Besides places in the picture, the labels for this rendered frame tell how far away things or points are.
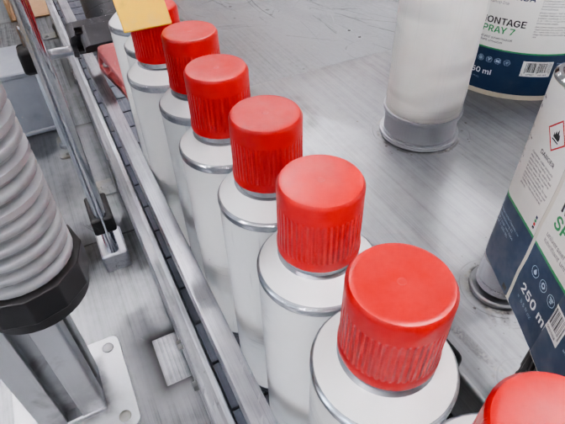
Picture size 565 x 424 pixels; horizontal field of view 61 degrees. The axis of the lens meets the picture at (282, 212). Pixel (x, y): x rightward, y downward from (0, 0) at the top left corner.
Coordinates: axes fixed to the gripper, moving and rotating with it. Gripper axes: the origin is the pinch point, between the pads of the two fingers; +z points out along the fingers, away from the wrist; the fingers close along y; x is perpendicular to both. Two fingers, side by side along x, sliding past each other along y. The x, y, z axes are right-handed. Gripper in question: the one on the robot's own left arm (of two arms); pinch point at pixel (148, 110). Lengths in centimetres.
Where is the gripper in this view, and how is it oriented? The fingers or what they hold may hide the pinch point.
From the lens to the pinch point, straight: 53.5
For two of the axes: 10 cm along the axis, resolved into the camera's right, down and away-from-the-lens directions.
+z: 3.1, 9.4, 1.0
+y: 8.9, -3.3, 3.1
